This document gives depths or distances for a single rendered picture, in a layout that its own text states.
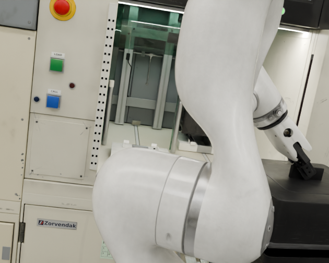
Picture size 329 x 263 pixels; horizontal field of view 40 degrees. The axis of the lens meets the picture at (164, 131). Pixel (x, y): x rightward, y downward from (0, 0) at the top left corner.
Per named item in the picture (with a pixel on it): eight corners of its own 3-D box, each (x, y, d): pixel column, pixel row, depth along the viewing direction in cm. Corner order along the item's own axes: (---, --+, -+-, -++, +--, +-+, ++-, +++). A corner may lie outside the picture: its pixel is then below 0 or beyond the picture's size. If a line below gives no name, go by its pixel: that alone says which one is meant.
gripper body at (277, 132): (294, 107, 92) (319, 148, 96) (271, 98, 102) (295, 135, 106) (265, 130, 92) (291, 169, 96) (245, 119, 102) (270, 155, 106)
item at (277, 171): (266, 248, 88) (280, 186, 85) (215, 191, 116) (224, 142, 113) (391, 252, 96) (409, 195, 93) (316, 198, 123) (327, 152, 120)
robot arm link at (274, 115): (290, 98, 92) (296, 109, 93) (270, 91, 100) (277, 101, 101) (257, 123, 92) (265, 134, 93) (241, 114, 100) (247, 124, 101)
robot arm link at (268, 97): (271, 117, 90) (287, 90, 96) (236, 64, 86) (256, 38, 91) (238, 124, 97) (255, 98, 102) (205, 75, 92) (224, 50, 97)
